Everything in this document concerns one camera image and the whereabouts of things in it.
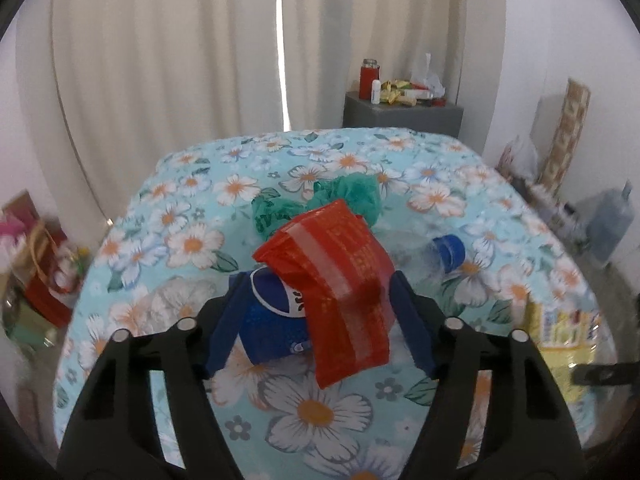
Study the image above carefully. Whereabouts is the clear bottle with blue cap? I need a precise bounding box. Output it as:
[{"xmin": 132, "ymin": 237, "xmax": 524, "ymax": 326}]
[{"xmin": 385, "ymin": 234, "xmax": 467, "ymax": 286}]

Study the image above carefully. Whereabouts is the green plastic bag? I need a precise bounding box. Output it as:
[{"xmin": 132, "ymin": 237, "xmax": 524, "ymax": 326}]
[{"xmin": 250, "ymin": 175, "xmax": 383, "ymax": 242}]

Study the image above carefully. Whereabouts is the red basket with clutter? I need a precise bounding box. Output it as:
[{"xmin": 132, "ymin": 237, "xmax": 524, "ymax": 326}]
[{"xmin": 22, "ymin": 220, "xmax": 83, "ymax": 328}]

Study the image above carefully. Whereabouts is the clear plastic bag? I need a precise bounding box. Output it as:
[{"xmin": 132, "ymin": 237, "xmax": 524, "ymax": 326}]
[{"xmin": 410, "ymin": 52, "xmax": 447, "ymax": 98}]

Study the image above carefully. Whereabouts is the blue water jug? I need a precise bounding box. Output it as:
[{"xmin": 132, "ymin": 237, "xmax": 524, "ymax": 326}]
[{"xmin": 585, "ymin": 180, "xmax": 635, "ymax": 267}]

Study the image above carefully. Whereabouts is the white curtain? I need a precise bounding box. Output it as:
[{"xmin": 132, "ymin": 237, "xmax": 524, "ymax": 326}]
[{"xmin": 15, "ymin": 0, "xmax": 506, "ymax": 221}]

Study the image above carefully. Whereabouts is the yellow snack packet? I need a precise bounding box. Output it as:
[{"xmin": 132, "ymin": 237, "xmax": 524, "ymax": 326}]
[{"xmin": 527, "ymin": 305, "xmax": 603, "ymax": 361}]

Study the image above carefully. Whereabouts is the grey cabinet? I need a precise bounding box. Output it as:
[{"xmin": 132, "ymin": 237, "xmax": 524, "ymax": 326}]
[{"xmin": 343, "ymin": 91, "xmax": 465, "ymax": 138}]

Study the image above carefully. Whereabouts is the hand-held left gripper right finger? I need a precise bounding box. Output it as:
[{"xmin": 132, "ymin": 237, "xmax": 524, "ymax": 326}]
[{"xmin": 389, "ymin": 270, "xmax": 586, "ymax": 480}]

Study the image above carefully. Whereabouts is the red plastic bag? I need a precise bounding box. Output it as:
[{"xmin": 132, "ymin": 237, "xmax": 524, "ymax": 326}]
[{"xmin": 252, "ymin": 199, "xmax": 396, "ymax": 390}]

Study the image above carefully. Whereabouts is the blue soda can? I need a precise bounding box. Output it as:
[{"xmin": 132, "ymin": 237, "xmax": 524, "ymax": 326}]
[{"xmin": 240, "ymin": 266, "xmax": 321, "ymax": 366}]

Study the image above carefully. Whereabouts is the patterned wallpaper roll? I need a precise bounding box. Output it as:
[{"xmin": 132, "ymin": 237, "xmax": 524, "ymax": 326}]
[{"xmin": 537, "ymin": 77, "xmax": 592, "ymax": 196}]

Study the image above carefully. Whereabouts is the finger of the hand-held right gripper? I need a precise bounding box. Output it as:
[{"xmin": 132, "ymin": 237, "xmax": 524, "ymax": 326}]
[{"xmin": 572, "ymin": 362, "xmax": 633, "ymax": 387}]

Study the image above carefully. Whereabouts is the white plastic bag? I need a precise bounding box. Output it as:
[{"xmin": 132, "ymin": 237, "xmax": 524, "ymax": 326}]
[{"xmin": 495, "ymin": 135, "xmax": 538, "ymax": 181}]

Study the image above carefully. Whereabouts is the blue floral cloth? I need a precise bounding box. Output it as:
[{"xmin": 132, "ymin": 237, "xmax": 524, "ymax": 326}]
[{"xmin": 52, "ymin": 127, "xmax": 618, "ymax": 480}]

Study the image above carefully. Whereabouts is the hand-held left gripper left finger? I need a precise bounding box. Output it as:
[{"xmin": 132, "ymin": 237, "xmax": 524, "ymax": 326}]
[{"xmin": 57, "ymin": 270, "xmax": 251, "ymax": 480}]

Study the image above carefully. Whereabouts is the cardboard box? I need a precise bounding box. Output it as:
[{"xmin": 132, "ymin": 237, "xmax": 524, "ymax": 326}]
[{"xmin": 2, "ymin": 190, "xmax": 43, "ymax": 226}]

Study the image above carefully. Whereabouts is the red thermos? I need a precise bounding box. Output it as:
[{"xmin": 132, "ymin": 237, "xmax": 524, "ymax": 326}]
[{"xmin": 359, "ymin": 58, "xmax": 380, "ymax": 101}]

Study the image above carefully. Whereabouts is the pile of yellow snack packets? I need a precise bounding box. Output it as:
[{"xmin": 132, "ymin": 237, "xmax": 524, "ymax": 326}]
[{"xmin": 380, "ymin": 79, "xmax": 436, "ymax": 107}]

